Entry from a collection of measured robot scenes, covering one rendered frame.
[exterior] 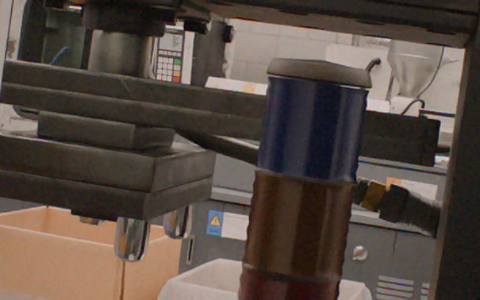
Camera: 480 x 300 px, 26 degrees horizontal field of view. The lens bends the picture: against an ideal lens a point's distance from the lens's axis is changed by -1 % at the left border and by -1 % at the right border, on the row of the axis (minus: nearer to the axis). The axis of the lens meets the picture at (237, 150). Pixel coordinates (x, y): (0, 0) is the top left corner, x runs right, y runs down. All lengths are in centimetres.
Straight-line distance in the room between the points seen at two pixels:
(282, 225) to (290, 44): 676
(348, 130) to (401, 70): 501
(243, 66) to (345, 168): 687
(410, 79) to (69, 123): 481
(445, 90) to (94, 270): 310
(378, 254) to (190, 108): 454
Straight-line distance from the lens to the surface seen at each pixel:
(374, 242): 513
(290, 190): 38
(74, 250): 298
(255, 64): 724
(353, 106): 38
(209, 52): 577
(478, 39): 58
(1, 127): 561
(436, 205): 72
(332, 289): 39
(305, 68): 38
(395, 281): 514
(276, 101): 38
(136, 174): 59
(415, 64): 536
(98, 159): 59
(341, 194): 38
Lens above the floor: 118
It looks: 3 degrees down
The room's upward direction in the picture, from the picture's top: 8 degrees clockwise
